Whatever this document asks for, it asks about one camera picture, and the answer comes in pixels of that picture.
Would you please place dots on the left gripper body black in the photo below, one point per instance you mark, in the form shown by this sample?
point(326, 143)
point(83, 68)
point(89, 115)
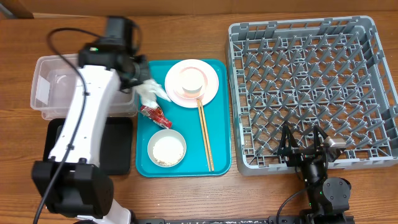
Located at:
point(137, 71)

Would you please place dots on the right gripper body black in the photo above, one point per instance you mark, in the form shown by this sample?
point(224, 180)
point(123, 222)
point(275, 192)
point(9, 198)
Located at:
point(301, 157)

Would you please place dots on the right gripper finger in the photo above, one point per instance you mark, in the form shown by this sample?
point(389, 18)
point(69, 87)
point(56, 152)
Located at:
point(287, 141)
point(320, 142)

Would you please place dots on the white tissue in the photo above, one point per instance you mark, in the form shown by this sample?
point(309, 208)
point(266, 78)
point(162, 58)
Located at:
point(149, 91)

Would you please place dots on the red snack wrapper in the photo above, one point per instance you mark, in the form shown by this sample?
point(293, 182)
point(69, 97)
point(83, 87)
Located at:
point(157, 116)

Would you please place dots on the cream cup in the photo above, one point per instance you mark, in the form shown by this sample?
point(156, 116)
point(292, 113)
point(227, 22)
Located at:
point(192, 81)

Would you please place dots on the wooden chopstick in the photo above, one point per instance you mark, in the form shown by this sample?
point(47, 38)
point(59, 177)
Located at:
point(208, 141)
point(204, 134)

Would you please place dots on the grey bowl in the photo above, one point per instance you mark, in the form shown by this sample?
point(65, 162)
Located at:
point(160, 134)

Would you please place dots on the white rice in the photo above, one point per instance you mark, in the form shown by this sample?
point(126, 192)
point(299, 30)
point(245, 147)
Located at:
point(168, 151)

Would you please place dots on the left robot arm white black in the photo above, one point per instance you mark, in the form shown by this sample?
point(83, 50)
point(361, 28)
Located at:
point(70, 180)

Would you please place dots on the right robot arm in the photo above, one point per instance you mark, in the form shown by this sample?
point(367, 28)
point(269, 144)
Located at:
point(328, 197)

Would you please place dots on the grey dishwasher rack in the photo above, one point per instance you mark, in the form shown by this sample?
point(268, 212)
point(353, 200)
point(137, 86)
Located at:
point(327, 72)

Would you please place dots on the pink bowl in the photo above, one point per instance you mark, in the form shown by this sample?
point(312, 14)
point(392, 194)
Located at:
point(178, 89)

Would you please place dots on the black tray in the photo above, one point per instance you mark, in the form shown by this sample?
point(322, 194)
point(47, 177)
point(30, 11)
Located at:
point(116, 144)

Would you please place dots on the teal serving tray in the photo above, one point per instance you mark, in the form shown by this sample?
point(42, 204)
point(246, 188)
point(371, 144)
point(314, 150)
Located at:
point(186, 121)

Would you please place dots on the pink plate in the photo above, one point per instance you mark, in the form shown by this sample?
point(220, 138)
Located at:
point(211, 87)

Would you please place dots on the clear plastic bin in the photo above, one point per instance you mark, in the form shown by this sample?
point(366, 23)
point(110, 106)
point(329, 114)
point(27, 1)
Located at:
point(53, 86)

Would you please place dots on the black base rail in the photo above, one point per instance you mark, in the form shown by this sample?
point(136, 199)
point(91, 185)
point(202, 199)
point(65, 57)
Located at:
point(269, 220)

